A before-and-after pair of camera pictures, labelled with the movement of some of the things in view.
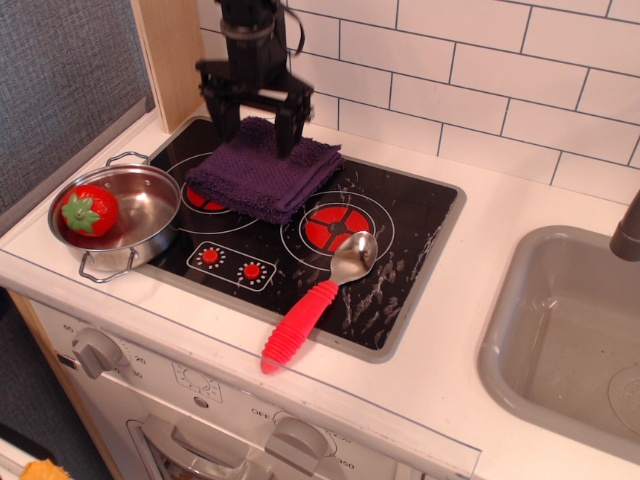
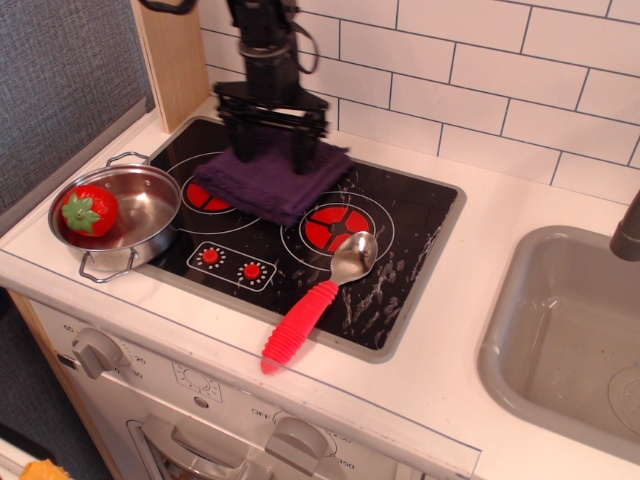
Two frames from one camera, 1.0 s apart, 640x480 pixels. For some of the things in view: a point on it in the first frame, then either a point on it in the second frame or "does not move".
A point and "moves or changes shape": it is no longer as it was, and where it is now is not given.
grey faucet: [625, 241] does not move
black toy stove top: [269, 268] does not move
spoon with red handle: [352, 257] does not move
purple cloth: [247, 175] moves or changes shape
